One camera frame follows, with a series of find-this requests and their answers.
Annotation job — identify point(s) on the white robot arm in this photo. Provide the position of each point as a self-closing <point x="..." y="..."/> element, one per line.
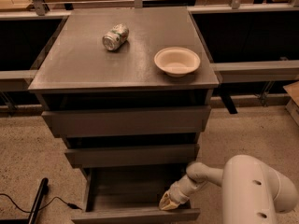
<point x="252" y="191"/>

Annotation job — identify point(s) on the grey bottom drawer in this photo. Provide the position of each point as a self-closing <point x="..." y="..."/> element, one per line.
<point x="131" y="195"/>

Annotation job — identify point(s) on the white paper bowl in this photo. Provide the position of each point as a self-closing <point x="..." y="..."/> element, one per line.
<point x="176" y="61"/>

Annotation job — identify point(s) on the grey drawer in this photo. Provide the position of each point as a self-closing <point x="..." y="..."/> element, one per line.
<point x="133" y="121"/>
<point x="130" y="156"/>
<point x="131" y="195"/>

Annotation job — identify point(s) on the grey top drawer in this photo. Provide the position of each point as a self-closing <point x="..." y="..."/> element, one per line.
<point x="133" y="121"/>

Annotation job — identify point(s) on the crushed soda can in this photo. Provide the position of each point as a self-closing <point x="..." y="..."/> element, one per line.
<point x="115" y="37"/>

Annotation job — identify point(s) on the grey middle drawer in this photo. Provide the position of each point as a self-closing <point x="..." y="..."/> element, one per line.
<point x="130" y="156"/>

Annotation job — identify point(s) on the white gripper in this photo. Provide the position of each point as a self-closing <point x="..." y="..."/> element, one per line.
<point x="177" y="193"/>

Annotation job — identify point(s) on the grey drawer cabinet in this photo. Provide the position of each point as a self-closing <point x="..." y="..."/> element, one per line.
<point x="81" y="74"/>

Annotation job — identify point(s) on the cardboard box at right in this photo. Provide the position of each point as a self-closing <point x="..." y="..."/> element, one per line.
<point x="293" y="105"/>

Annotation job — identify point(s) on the grey metal railing frame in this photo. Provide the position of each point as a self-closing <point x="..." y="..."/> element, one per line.
<point x="245" y="41"/>

